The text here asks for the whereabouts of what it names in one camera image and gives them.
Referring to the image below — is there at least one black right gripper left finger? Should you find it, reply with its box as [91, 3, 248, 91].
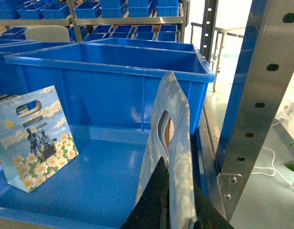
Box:
[121, 157, 170, 229]

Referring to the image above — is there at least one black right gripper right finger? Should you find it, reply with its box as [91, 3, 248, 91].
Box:
[191, 133, 233, 229]

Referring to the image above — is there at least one flower gift bag with figures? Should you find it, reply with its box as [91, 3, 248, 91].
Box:
[0, 86, 79, 193]

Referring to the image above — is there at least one blue plastic tray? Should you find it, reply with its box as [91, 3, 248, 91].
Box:
[0, 124, 224, 229]

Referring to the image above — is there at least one large blue crate behind tray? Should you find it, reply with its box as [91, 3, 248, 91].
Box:
[5, 43, 214, 131]

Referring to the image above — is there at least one perforated steel rack post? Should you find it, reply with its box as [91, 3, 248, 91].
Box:
[215, 0, 294, 221]

